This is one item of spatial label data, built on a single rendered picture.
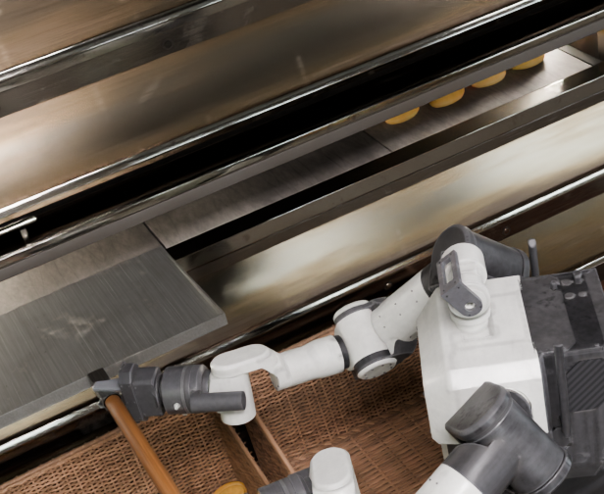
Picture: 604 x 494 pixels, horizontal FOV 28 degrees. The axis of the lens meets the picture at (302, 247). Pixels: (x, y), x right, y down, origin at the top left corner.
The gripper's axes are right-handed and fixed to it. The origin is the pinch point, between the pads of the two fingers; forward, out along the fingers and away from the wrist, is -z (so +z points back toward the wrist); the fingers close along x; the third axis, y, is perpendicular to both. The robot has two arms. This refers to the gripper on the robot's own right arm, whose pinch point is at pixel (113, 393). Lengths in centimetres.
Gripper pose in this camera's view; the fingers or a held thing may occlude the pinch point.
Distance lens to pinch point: 228.3
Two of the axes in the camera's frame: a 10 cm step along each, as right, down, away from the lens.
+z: 9.7, -0.8, -2.1
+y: -1.3, 5.7, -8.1
